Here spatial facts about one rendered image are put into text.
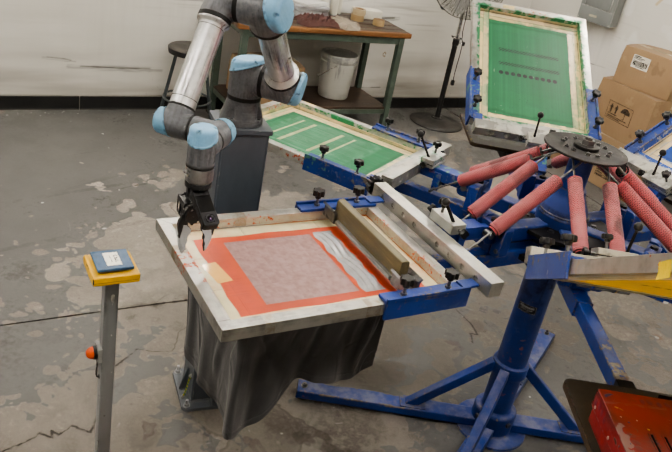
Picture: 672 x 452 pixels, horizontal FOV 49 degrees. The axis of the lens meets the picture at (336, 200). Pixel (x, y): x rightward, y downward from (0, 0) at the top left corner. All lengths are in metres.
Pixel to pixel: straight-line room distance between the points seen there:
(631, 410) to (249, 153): 1.46
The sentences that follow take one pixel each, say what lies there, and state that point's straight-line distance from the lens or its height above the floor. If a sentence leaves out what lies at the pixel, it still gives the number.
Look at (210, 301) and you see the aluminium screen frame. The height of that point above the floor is 0.99.
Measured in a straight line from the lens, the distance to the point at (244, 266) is 2.19.
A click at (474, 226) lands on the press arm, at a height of 1.04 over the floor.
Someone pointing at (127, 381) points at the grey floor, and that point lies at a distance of 3.22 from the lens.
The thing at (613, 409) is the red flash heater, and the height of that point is 1.10.
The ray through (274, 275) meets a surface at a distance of 2.16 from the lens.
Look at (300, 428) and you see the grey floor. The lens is 3.09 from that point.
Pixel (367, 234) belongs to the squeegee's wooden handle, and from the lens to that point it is 2.30.
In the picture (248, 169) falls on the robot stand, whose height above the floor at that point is 1.05.
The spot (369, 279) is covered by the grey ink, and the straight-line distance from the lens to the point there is 2.23.
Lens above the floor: 2.10
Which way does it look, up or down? 25 degrees down
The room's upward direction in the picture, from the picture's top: 11 degrees clockwise
